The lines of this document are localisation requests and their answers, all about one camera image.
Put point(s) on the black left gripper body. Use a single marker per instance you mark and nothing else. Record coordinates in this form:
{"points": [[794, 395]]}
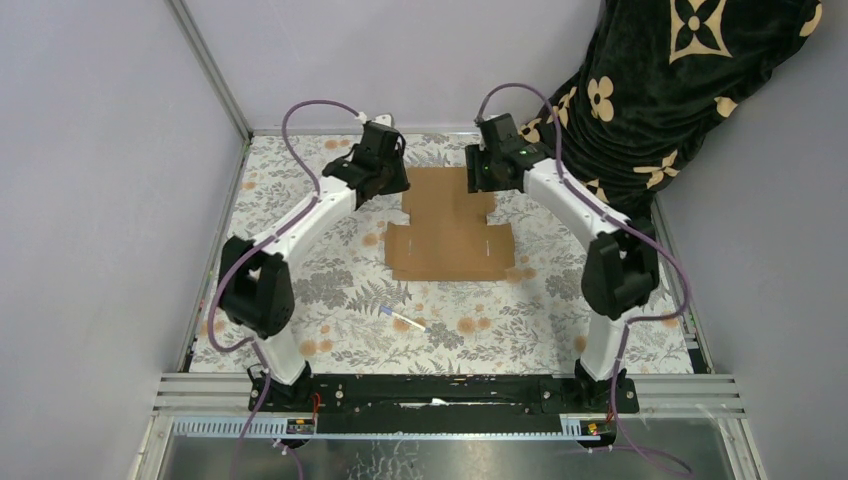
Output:
{"points": [[391, 175]]}

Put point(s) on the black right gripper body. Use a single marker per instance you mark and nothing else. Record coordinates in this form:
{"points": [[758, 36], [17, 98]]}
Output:
{"points": [[481, 172]]}

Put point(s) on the brown cardboard box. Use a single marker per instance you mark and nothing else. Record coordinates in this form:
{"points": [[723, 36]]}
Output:
{"points": [[448, 236]]}

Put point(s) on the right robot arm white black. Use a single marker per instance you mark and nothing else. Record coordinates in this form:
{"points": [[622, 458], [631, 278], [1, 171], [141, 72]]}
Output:
{"points": [[621, 268]]}

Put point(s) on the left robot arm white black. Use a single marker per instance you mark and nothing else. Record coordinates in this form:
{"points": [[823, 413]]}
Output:
{"points": [[255, 289]]}

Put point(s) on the floral patterned table mat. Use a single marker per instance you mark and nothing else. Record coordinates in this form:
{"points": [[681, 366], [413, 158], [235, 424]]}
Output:
{"points": [[438, 281]]}

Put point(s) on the white blue pen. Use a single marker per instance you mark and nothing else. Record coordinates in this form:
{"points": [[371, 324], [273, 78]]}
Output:
{"points": [[385, 310]]}

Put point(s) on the black beige flower blanket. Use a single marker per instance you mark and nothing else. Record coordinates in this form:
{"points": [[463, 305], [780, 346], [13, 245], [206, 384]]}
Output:
{"points": [[657, 77]]}

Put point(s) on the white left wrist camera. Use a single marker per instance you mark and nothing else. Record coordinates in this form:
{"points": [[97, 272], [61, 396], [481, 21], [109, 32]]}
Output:
{"points": [[385, 119]]}

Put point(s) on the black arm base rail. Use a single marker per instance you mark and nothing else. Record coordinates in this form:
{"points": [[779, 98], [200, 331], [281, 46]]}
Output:
{"points": [[477, 399]]}

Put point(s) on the aluminium frame post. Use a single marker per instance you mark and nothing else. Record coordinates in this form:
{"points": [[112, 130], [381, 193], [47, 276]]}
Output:
{"points": [[190, 30]]}

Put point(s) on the grey slotted cable duct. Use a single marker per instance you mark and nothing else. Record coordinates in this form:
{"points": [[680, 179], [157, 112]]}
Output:
{"points": [[303, 429]]}

